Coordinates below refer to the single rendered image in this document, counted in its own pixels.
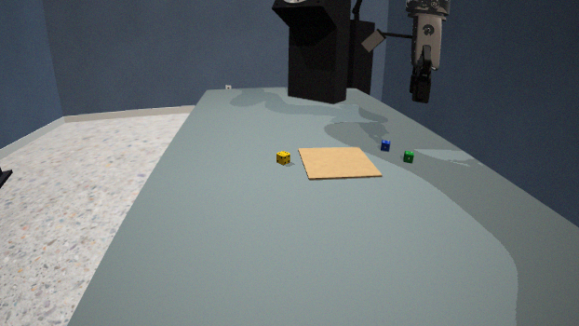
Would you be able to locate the blue die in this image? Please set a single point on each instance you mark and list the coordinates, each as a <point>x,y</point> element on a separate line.
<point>385,146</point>

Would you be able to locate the yellow die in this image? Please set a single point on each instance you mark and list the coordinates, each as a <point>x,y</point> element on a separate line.
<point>283,158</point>

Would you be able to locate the green die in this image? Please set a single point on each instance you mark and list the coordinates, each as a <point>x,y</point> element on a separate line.
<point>408,156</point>

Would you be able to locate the tan mat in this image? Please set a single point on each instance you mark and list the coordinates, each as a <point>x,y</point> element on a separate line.
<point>337,163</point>

